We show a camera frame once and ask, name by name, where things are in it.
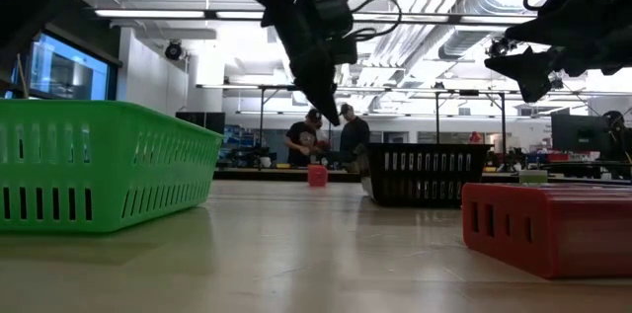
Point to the black computer monitor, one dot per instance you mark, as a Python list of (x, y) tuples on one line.
[(580, 133)]

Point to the red slotted box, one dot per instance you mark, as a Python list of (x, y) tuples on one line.
[(568, 234)]

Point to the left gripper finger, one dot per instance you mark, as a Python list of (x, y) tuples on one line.
[(316, 76), (336, 91)]

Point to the dark background workbench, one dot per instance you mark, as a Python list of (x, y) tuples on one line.
[(257, 175)]

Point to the long ceiling light bar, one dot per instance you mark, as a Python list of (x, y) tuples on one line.
[(444, 18)]

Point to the black metal frame stand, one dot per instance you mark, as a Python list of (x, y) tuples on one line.
[(276, 88), (469, 92)]

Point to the red round background object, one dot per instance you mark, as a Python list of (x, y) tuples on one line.
[(475, 138)]

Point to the black background screen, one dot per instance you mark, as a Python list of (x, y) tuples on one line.
[(197, 120)]

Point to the small red cube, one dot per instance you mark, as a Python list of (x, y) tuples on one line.
[(317, 176)]

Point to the black plastic basket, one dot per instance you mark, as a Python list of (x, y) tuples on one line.
[(424, 176)]

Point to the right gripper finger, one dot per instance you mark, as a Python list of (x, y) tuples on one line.
[(558, 29), (535, 71)]

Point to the green plastic basket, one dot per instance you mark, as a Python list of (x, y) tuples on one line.
[(108, 165)]

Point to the small pale box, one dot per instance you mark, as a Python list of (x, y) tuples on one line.
[(533, 177)]

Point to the black round spotlight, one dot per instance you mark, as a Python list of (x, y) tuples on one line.
[(174, 50)]

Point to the blue lit window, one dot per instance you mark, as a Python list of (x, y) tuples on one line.
[(64, 71)]

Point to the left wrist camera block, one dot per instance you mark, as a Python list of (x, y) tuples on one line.
[(333, 9)]

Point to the person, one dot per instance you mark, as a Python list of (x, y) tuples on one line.
[(614, 120), (301, 137), (354, 133)]

